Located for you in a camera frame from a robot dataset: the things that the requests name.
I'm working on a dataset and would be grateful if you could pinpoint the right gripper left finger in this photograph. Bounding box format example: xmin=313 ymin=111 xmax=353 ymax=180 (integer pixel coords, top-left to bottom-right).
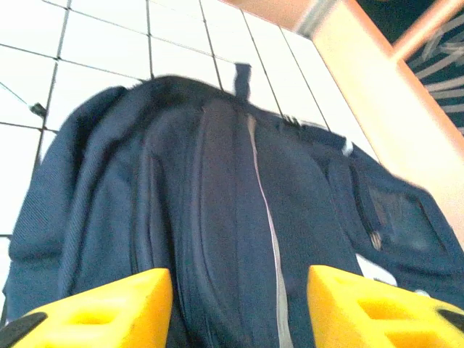
xmin=0 ymin=267 xmax=174 ymax=348

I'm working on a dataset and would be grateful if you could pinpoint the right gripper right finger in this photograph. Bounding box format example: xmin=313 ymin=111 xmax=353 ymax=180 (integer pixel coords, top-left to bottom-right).
xmin=307 ymin=264 xmax=464 ymax=348

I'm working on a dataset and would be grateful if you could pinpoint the navy blue backpack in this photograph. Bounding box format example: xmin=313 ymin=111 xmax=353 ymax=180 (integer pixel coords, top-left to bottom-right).
xmin=5 ymin=63 xmax=464 ymax=348

